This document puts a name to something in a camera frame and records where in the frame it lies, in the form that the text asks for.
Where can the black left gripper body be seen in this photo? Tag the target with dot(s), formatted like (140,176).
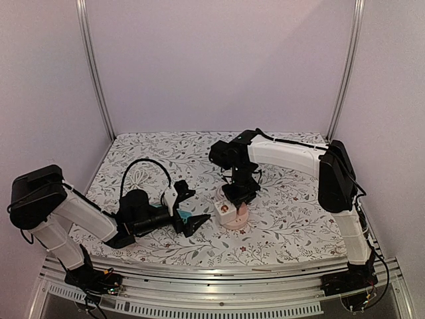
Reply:
(149,225)

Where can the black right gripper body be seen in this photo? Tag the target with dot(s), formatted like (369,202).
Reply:
(241,191)

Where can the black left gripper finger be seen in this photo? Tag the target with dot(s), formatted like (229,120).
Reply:
(197,220)
(190,228)

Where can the teal power strip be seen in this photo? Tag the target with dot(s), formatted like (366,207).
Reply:
(161,216)

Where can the white cube socket adapter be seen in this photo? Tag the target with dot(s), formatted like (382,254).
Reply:
(225,211)

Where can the pink round power socket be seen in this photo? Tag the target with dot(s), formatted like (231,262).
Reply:
(239,222)

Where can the orange usb charger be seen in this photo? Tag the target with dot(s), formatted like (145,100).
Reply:
(242,210)

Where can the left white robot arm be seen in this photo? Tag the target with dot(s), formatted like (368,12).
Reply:
(39,197)

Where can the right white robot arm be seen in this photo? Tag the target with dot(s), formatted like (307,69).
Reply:
(329,164)

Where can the floral patterned table mat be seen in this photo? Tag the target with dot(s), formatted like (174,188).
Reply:
(284,224)

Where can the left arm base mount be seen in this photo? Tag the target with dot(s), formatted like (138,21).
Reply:
(88,279)

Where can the aluminium front rail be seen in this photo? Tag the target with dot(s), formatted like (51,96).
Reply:
(272,291)

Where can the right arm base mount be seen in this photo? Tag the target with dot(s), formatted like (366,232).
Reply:
(354,278)

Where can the right aluminium frame post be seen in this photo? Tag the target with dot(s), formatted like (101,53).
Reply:
(354,37)

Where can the aluminium frame post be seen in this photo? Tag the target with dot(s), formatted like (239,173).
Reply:
(84,24)
(354,37)

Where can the left aluminium frame post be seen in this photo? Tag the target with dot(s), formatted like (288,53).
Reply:
(84,24)

